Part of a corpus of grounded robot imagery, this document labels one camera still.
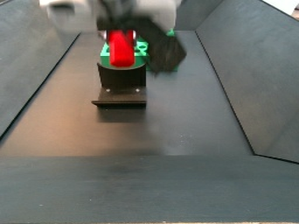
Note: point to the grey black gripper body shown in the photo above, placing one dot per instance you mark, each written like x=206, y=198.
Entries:
x=149, y=17

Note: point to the red hexagon prism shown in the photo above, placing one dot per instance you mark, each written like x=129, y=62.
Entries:
x=122, y=48

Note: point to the green shape sorter block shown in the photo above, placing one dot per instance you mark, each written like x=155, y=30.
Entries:
x=142, y=55

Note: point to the black curved holder stand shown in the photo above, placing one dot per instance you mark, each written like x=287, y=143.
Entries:
x=122, y=87

